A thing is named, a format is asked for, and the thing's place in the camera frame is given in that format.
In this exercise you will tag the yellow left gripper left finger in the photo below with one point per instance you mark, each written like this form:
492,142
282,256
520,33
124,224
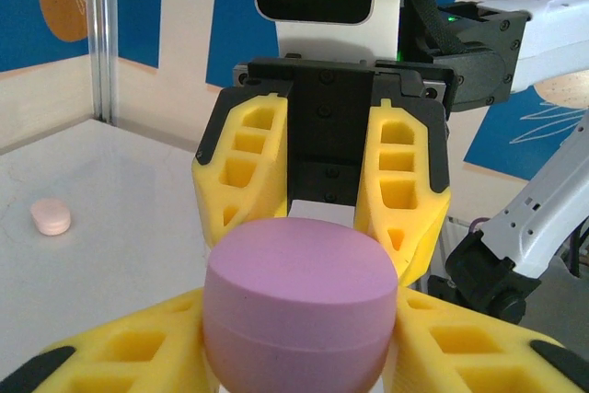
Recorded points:
115,351

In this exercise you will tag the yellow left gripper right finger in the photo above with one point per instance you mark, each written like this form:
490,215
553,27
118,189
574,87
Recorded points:
483,351

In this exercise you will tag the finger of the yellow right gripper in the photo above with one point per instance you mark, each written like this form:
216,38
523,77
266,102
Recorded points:
428,227
207,199

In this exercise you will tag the purple earbud charging case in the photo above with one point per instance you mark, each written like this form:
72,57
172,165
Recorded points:
299,301

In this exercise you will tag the pink earbud charging case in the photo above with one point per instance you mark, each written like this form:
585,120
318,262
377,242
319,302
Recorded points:
50,217

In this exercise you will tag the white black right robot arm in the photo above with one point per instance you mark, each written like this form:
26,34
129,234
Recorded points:
552,43

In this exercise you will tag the aluminium frame post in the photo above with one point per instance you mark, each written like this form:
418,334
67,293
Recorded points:
103,43

